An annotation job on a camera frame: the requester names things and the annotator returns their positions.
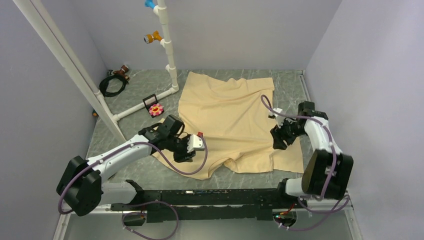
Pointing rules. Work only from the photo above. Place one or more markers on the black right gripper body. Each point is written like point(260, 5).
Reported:
point(286, 131)

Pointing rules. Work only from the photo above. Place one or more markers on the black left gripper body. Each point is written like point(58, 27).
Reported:
point(179, 147)

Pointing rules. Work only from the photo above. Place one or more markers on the pink flower smiley brooch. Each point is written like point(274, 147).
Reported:
point(156, 110)

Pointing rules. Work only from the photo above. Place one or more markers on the cream yellow t-shirt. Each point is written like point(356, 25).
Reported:
point(235, 125)

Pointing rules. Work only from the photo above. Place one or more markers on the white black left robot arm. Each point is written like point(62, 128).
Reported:
point(83, 185)

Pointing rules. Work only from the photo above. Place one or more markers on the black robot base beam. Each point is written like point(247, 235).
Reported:
point(261, 204)

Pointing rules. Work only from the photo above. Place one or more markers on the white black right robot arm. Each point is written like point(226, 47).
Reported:
point(328, 171)

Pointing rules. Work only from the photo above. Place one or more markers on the orange hook on pipe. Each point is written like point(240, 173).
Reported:
point(150, 38)

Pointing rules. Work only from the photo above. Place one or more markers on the blue hook on pipe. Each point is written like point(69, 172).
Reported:
point(149, 4)

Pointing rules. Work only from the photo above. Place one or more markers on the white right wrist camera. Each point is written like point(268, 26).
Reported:
point(275, 113)

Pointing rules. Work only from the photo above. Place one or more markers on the aluminium rail frame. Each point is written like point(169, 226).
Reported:
point(304, 219)

